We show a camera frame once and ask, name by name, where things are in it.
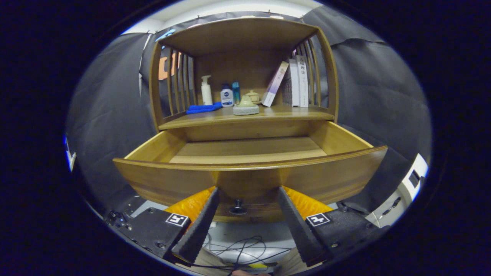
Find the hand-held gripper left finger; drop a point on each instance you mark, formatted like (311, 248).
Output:
(197, 230)

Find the white pump bottle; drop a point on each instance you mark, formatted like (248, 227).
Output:
(206, 94)

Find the small teal bottle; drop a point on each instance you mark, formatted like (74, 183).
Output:
(236, 92)

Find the white bottle with blue cap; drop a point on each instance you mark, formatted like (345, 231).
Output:
(227, 97)

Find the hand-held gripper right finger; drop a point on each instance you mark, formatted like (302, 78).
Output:
(299, 228)

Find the white appliance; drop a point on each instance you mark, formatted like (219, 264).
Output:
(399, 199)

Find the wooden cabinet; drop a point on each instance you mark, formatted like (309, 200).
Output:
(238, 34)

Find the dark patterned book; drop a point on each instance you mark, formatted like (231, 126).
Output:
(287, 90)

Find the black backdrop cloth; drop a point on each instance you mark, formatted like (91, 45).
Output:
(364, 96)

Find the beige lidded tea cup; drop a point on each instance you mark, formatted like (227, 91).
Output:
(254, 96)

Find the wooden drawer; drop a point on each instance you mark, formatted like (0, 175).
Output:
(172, 180)

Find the pale green ceramic ornament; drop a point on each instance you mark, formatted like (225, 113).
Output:
(246, 107)

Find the wooden countertop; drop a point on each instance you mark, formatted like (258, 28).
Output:
(284, 112)

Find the purple and white book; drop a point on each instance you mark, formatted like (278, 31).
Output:
(274, 86)

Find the blue cloth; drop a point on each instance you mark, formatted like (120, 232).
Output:
(201, 108)

